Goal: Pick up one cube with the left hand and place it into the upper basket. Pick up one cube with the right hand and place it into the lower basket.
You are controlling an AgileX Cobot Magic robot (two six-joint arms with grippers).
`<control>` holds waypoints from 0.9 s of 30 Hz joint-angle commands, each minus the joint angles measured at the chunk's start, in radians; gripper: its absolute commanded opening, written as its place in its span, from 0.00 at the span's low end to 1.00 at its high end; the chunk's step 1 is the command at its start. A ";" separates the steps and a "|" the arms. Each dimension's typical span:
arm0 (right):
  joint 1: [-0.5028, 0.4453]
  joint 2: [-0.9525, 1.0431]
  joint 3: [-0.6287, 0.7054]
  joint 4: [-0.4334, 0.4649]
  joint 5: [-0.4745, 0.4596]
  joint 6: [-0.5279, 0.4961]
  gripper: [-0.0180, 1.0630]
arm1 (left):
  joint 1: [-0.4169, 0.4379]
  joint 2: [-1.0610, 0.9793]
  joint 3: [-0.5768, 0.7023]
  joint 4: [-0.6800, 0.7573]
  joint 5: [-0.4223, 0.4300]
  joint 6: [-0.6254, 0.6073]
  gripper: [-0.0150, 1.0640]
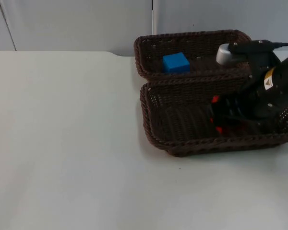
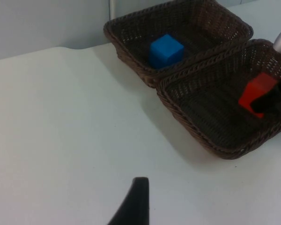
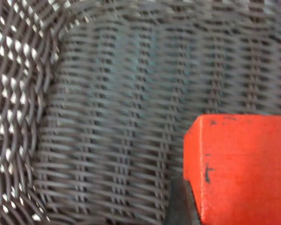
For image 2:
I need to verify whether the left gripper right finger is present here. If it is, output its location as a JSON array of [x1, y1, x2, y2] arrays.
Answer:
[[251, 85, 281, 117]]

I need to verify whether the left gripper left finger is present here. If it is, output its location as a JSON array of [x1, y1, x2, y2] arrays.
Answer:
[[107, 177, 150, 225]]

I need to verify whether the red cube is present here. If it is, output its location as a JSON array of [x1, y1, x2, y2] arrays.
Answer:
[[238, 72, 279, 119]]

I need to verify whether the blue cube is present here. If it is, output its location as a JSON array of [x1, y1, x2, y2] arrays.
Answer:
[[148, 34, 185, 70]]

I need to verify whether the dark brown wicker basket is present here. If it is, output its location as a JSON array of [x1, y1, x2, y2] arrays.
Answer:
[[156, 38, 281, 160], [103, 0, 254, 89]]

